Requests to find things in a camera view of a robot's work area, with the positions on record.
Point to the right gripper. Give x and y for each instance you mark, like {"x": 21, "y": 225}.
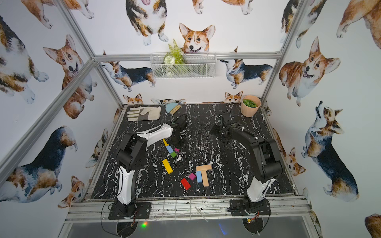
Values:
{"x": 215, "y": 129}

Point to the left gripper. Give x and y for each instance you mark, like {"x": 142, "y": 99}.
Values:
{"x": 177, "y": 140}

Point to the short yellow block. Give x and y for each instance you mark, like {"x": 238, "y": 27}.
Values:
{"x": 165, "y": 142}

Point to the small light blue block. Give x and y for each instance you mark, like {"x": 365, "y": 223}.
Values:
{"x": 170, "y": 150}

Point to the small green block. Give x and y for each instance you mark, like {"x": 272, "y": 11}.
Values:
{"x": 173, "y": 154}

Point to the long yellow block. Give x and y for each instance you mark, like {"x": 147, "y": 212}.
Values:
{"x": 167, "y": 166}

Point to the long natural wood block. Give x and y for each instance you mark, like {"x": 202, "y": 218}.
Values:
{"x": 204, "y": 167}

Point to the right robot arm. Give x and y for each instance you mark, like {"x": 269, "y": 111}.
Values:
{"x": 264, "y": 157}

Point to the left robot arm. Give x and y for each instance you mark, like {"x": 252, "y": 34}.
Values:
{"x": 131, "y": 155}

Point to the pink pot with greens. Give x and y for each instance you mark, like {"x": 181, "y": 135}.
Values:
{"x": 250, "y": 105}

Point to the beige work glove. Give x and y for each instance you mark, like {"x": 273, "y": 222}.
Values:
{"x": 143, "y": 114}

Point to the light blue rectangular block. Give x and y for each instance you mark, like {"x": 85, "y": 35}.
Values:
{"x": 199, "y": 176}

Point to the red block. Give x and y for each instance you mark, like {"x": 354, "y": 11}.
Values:
{"x": 185, "y": 184}

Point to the green fern plant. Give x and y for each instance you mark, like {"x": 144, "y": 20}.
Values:
{"x": 174, "y": 61}

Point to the white wire basket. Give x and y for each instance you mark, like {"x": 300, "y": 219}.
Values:
{"x": 191, "y": 65}

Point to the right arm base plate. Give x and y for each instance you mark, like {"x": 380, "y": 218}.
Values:
{"x": 244, "y": 207}

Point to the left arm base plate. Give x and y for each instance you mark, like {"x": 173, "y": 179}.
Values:
{"x": 137, "y": 210}

